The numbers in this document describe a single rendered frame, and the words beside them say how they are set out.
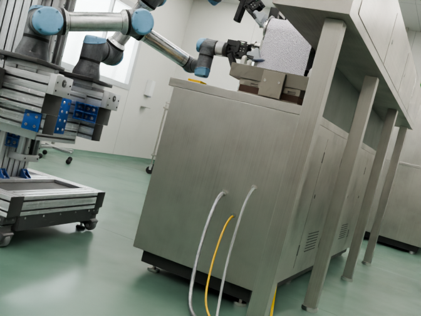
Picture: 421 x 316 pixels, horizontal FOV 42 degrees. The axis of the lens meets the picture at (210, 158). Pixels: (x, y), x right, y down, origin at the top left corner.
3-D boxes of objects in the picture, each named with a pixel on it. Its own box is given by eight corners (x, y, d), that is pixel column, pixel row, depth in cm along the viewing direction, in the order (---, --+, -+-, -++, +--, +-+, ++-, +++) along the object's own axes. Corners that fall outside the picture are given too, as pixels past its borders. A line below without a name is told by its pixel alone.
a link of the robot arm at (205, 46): (199, 55, 283) (203, 39, 282) (218, 59, 278) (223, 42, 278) (193, 51, 275) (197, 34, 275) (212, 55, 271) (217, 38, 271)
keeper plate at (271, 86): (259, 94, 243) (265, 70, 243) (280, 100, 239) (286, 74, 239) (257, 94, 241) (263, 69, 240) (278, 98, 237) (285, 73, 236)
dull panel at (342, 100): (374, 151, 460) (381, 123, 459) (378, 152, 458) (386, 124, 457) (313, 114, 255) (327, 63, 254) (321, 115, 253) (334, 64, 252)
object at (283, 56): (255, 74, 266) (264, 37, 265) (301, 84, 257) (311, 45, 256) (254, 74, 266) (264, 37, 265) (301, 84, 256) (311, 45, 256)
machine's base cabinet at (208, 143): (279, 234, 488) (304, 139, 485) (351, 257, 462) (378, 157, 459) (126, 266, 257) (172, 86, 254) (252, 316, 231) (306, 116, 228)
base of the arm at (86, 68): (66, 71, 294) (71, 53, 293) (80, 76, 308) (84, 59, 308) (91, 78, 289) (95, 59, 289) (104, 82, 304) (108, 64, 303)
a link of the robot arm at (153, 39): (110, 27, 271) (188, 78, 294) (118, 27, 261) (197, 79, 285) (121, 7, 272) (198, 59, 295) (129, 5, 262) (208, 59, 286)
